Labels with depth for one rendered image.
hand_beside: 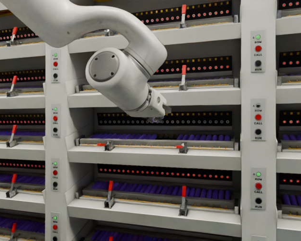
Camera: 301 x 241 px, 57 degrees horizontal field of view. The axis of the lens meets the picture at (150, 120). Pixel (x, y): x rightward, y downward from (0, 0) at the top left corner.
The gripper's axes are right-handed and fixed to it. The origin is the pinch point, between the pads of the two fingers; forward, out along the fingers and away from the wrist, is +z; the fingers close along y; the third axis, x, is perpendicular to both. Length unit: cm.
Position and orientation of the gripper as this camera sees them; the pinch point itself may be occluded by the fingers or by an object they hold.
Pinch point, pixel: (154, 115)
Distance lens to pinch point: 78.9
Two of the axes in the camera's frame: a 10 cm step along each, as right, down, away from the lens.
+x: -0.8, 9.6, -2.5
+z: 3.0, 2.6, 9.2
